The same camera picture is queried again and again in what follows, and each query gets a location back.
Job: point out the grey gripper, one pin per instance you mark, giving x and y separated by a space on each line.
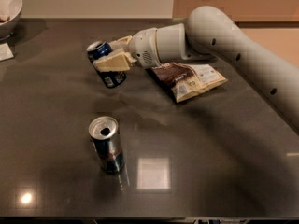
144 48

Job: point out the white bowl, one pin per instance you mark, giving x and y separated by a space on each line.
10 12

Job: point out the slim red bull can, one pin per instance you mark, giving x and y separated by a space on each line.
104 131

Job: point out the white paper napkin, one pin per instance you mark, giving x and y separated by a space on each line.
5 52

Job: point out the brown white chip bag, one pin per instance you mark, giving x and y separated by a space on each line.
186 81

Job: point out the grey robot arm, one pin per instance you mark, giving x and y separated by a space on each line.
207 34

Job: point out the blue pepsi can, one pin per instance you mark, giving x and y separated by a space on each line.
99 55

